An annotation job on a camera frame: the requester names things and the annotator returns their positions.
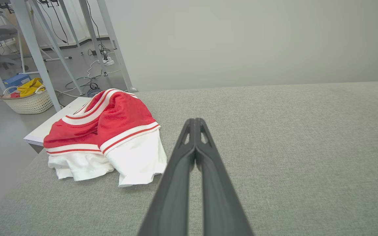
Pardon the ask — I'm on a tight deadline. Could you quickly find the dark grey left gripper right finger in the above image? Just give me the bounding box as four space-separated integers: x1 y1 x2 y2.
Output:
195 118 254 236

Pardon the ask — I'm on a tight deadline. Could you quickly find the slanted white table leg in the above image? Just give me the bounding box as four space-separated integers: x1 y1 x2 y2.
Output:
28 0 85 96

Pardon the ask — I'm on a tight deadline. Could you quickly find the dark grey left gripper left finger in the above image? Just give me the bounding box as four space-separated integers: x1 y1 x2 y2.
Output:
137 118 196 236

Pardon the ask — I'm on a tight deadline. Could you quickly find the brown cardboard box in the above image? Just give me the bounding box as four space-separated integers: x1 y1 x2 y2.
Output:
2 8 32 57

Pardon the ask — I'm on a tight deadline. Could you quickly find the white floor cable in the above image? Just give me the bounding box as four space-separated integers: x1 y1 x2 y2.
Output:
87 59 121 80

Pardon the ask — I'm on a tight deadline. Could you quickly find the blue box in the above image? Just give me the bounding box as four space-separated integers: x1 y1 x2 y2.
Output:
3 74 32 94

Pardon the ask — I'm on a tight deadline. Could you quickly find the black floor cable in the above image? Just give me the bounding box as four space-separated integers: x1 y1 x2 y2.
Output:
65 76 99 91

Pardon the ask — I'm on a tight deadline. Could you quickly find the yellow cloth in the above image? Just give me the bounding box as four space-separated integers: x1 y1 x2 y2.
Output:
17 78 46 98

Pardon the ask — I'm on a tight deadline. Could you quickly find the thin white table leg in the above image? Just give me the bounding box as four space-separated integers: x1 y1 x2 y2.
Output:
58 0 84 55

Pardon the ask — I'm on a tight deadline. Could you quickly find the thick white table leg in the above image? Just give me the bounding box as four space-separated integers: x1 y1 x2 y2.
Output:
10 0 61 112

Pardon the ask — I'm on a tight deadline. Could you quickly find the black hanging cable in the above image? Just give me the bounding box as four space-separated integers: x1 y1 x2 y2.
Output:
38 0 69 44
86 0 107 53

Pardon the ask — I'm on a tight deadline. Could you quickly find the red and white basketball jersey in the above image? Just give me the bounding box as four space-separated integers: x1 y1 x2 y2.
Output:
43 88 168 187

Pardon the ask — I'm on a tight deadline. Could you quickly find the white woven laundry basket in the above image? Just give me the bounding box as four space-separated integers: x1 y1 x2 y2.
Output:
0 86 54 114

